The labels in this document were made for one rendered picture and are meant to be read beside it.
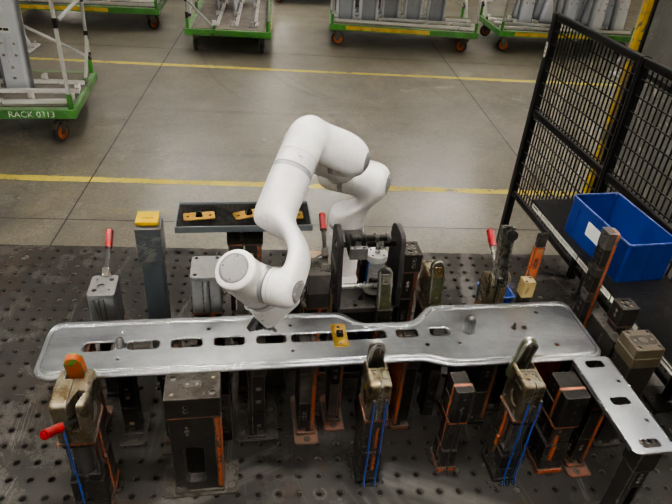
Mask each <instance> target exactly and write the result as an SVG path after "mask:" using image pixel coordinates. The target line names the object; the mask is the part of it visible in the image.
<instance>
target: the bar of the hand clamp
mask: <svg viewBox="0 0 672 504"><path fill-rule="evenodd" d="M517 238H518V233H517V232H516V227H515V226H514V225H501V226H500V232H499V238H498V244H497V250H496V256H495V262H494V268H493V273H494V275H495V282H494V286H496V285H497V279H498V273H499V270H503V271H502V276H503V277H504V279H503V280H502V281H501V283H502V284H503V285H506V282H507V277H508V271H509V266H510V260H511V255H512V249H513V244H514V241H515V240H516V239H517Z"/></svg>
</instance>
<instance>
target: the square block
mask: <svg viewBox="0 0 672 504"><path fill-rule="evenodd" d="M614 348H615V350H614V353H613V355H612V357H611V361H612V362H613V363H614V365H615V366H616V367H617V369H618V370H619V371H620V373H621V374H622V375H623V377H624V378H625V380H626V381H627V382H628V384H629V385H630V386H631V388H632V389H633V390H634V392H635V393H636V394H637V396H638V397H639V399H640V398H641V396H642V394H643V392H644V390H645V388H646V386H647V384H648V381H649V380H650V378H651V376H652V374H653V372H654V370H655V368H656V367H658V366H659V363H660V361H661V359H662V358H663V357H662V356H663V354H664V352H665V348H664V347H663V346H662V345H661V343H660V342H659V341H658V340H657V339H656V338H655V336H654V335H653V334H652V333H651V332H650V331H649V330H629V331H622V333H621V335H620V337H619V338H618V340H617V342H616V345H615V347H614ZM613 404H615V405H620V404H630V401H629V399H628V398H626V397H616V398H615V400H614V402H613ZM618 439H620V437H619V435H618V434H617V432H616V431H615V429H614V428H613V426H612V425H611V423H610V422H609V420H608V419H607V417H606V416H604V418H603V420H602V422H601V425H600V427H599V429H598V431H597V433H596V435H595V438H594V440H593V442H592V444H591V446H592V447H593V448H604V447H616V446H619V445H620V442H619V440H618Z"/></svg>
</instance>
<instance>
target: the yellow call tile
mask: <svg viewBox="0 0 672 504"><path fill-rule="evenodd" d="M159 219H160V211H141V212H138V213H137V216H136V220H135V226H157V225H158V223H159Z"/></svg>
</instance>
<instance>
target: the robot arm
mask: <svg viewBox="0 0 672 504"><path fill-rule="evenodd" d="M313 174H316V175H317V179H318V182H319V184H320V185H321V186H323V187H324V188H326V189H329V190H332V191H336V192H340V193H344V194H349V195H353V196H355V198H352V199H347V200H341V201H338V202H335V203H334V204H333V205H332V206H331V208H330V211H329V218H328V228H327V238H326V242H327V248H328V250H329V257H328V261H329V263H330V265H331V251H332V238H333V227H334V224H341V227H342V231H343V235H345V230H362V231H363V229H364V223H365V217H366V214H367V211H368V210H369V209H370V207H372V206H373V205H374V204H375V203H377V202H378V201H379V200H380V199H381V198H382V197H383V196H384V195H385V194H386V193H387V191H388V190H389V187H390V185H391V174H390V171H389V169H388V168H387V167H386V166H385V165H383V164H381V163H379V162H376V161H372V160H370V152H369V149H368V147H367V145H366V144H365V143H364V141H363V140H362V139H361V138H359V137H358V136H357V135H355V134H353V133H351V132H349V131H347V130H344V129H342V128H339V127H337V126H334V125H332V124H329V123H327V122H325V121H324V120H322V119H321V118H319V117H317V116H314V115H305V116H302V117H300V118H298V119H297V120H296V121H294V122H293V123H292V125H291V126H290V128H289V129H288V131H287V133H286V134H285V135H284V137H283V140H282V144H281V147H280V149H279V151H278V154H277V156H276V158H275V161H274V163H273V165H272V168H271V170H270V173H269V175H268V177H267V180H266V182H265V185H264V187H263V190H262V192H261V194H260V197H259V199H258V202H257V204H256V207H255V210H254V221H255V223H256V224H257V225H258V226H259V227H260V228H262V229H263V230H265V231H267V232H269V233H271V234H273V235H275V236H276V237H278V238H280V239H281V240H282V241H284V242H285V243H286V245H287V248H288V254H287V258H286V261H285V264H284V265H283V267H282V268H277V267H272V266H269V265H266V264H263V263H261V262H259V261H258V260H256V259H255V258H254V257H253V256H252V255H251V254H250V253H249V252H247V251H245V250H241V249H236V250H231V251H229V252H227V253H226V254H224V255H223V256H222V257H221V258H220V259H219V261H218V263H217V265H216V268H215V277H216V280H217V282H218V284H219V285H220V286H221V287H222V288H224V289H225V290H226V291H227V292H229V293H230V294H231V295H233V296H234V297H235V298H237V299H238V300H239V301H241V302H242V303H243V304H245V305H244V307H245V308H246V310H250V311H251V313H252V314H253V316H254V317H253V318H252V320H251V321H250V323H249V324H248V326H247V327H246V328H247V329H248V331H249V332H252V331H255V330H256V331H260V330H262V329H264V330H269V331H271V330H272V331H273V332H275V333H276V332H277V330H276V328H275V327H274V325H276V324H277V323H278V322H279V321H280V320H282V319H283V318H284V317H285V316H286V315H287V314H289V313H290V312H291V311H292V310H293V309H294V308H295V307H296V306H297V305H298V304H299V303H300V304H301V305H302V306H303V307H306V305H305V303H304V302H305V301H306V300H305V299H304V297H303V294H304V292H305V290H306V289H305V287H306V284H307V283H306V280H307V277H308V274H309V270H310V264H311V255H310V250H309V247H308V244H307V241H306V239H305V237H304V235H303V234H302V232H301V230H300V229H299V227H298V225H297V223H296V217H297V214H298V211H299V209H300V206H301V204H302V202H303V199H304V197H305V194H306V192H307V189H308V187H309V185H310V182H311V180H312V177H313ZM356 269H357V260H350V259H349V256H348V253H347V249H346V248H344V254H343V271H342V283H357V277H356Z"/></svg>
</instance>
